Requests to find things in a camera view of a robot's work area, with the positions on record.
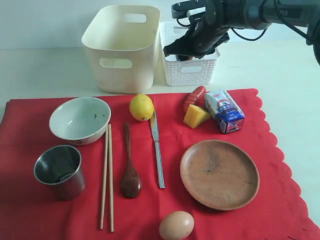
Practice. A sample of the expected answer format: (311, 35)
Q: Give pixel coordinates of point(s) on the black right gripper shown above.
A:
(201, 40)

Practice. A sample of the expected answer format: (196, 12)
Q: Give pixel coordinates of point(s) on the blue white milk carton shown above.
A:
(227, 114)

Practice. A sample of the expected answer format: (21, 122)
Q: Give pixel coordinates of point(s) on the yellow cheese wedge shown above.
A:
(195, 116)

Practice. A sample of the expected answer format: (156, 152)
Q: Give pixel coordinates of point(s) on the yellow lemon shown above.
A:
(141, 107)

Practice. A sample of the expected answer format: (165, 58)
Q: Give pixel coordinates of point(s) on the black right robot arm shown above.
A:
(210, 20)

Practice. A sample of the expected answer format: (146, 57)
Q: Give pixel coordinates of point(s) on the white perforated plastic basket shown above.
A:
(193, 72)

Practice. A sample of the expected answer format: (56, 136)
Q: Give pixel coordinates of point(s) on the red toy sausage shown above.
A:
(194, 97)

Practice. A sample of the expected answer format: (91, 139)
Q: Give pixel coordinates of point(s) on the cream plastic storage bin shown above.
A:
(122, 46)

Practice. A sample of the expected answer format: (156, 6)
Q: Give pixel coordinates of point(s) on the silver table knife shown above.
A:
(155, 135)

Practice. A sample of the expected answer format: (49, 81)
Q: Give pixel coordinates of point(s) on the right wooden chopstick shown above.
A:
(111, 185)

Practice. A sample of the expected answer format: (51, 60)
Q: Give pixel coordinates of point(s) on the wooden chopstick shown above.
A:
(104, 180)
(111, 185)

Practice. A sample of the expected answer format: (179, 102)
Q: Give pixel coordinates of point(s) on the left wooden chopstick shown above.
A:
(104, 180)

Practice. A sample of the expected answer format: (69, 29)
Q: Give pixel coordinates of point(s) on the white ceramic bowl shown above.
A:
(80, 121)

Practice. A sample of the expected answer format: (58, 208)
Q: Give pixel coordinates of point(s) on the brown wooden plate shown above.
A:
(219, 175)

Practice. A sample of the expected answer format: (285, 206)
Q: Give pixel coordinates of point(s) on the red tablecloth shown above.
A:
(30, 211)

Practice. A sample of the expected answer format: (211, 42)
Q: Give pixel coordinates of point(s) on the dark wooden spoon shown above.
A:
(131, 183)

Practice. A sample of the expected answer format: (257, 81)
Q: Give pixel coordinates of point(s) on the stainless steel cup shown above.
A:
(60, 169)

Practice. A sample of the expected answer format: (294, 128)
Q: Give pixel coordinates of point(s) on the brown egg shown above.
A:
(177, 225)

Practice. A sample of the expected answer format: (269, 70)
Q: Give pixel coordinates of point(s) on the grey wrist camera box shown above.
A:
(179, 10)

